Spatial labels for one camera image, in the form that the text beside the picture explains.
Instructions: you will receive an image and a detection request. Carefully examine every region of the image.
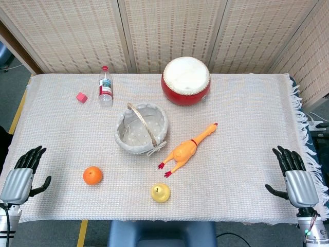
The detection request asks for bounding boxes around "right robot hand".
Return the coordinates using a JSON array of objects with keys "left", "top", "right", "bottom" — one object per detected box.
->
[{"left": 265, "top": 145, "right": 320, "bottom": 208}]

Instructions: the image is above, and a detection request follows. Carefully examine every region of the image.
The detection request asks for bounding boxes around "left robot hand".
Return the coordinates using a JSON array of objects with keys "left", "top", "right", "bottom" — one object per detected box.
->
[{"left": 0, "top": 145, "right": 52, "bottom": 205}]

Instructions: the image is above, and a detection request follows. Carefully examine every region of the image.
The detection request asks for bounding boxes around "orange fruit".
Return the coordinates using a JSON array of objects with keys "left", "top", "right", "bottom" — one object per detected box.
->
[{"left": 82, "top": 166, "right": 103, "bottom": 186}]

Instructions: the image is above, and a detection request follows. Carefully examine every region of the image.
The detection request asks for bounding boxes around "wicker basket with cloth liner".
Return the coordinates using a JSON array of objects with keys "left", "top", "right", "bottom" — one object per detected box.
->
[{"left": 114, "top": 102, "right": 169, "bottom": 157}]

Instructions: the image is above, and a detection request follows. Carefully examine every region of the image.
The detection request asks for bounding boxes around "white woven tablecloth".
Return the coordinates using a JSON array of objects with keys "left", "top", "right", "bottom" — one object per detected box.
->
[{"left": 0, "top": 73, "right": 329, "bottom": 226}]

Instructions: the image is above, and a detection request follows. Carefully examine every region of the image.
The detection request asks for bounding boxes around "orange rubber chicken toy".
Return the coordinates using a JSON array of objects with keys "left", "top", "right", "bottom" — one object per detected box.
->
[{"left": 158, "top": 122, "right": 219, "bottom": 179}]

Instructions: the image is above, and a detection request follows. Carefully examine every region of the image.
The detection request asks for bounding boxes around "striped small toy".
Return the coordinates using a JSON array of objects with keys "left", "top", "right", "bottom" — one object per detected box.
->
[{"left": 98, "top": 65, "right": 114, "bottom": 107}]

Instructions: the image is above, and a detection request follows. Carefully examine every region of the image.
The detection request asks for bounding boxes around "yellow pear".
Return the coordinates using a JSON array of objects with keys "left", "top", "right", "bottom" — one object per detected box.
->
[{"left": 151, "top": 182, "right": 171, "bottom": 204}]

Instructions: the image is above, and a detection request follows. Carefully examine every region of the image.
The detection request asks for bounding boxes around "red drum with white skin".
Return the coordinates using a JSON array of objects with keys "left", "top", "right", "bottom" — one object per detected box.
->
[{"left": 161, "top": 57, "right": 211, "bottom": 106}]

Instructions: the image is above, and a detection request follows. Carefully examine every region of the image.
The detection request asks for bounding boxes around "folding bamboo screen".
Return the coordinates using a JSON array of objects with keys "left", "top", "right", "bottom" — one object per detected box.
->
[{"left": 0, "top": 0, "right": 329, "bottom": 109}]

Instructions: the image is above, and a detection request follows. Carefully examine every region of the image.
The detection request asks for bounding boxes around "black cable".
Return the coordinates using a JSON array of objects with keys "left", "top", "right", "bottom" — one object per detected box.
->
[{"left": 215, "top": 232, "right": 304, "bottom": 247}]

